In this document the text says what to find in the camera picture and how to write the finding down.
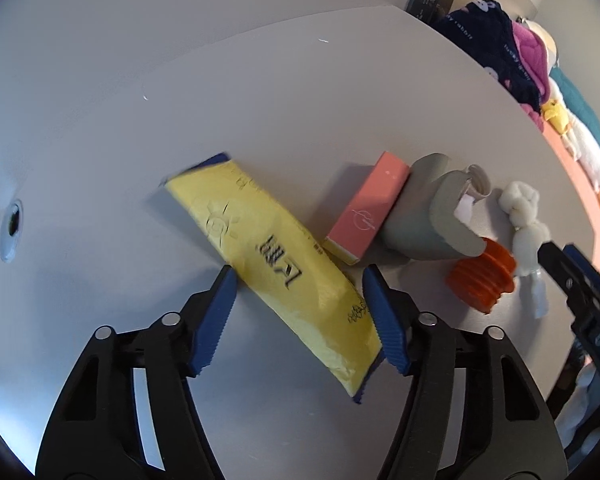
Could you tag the navy printed blanket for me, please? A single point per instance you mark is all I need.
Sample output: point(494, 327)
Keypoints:
point(485, 35)

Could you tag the yellow snack packet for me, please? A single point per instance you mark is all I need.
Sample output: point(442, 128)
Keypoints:
point(280, 260)

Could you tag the pink fleece blanket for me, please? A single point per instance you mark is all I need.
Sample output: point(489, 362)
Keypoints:
point(527, 50)

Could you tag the teal pillow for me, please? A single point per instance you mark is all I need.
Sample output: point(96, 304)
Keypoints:
point(585, 105)

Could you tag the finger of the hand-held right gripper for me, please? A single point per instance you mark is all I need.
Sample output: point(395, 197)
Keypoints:
point(557, 262)
point(587, 267)

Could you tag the orange ribbed silicone cup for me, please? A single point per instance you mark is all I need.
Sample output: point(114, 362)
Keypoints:
point(480, 280)

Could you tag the white goose plush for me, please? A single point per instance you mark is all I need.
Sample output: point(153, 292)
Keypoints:
point(590, 155)

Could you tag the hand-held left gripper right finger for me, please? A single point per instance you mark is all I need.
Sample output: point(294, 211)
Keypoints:
point(386, 320)

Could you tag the yellow duck plush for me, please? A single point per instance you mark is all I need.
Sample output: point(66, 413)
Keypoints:
point(555, 115)

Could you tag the small black box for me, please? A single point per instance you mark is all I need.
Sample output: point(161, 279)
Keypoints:
point(427, 5)

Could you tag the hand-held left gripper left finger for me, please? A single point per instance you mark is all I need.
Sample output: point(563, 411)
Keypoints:
point(214, 320)

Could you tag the orange bed sheet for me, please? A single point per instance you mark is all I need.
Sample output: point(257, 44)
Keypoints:
point(577, 195)

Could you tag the pink cardboard box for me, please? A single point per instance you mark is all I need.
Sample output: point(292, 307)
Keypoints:
point(367, 210)

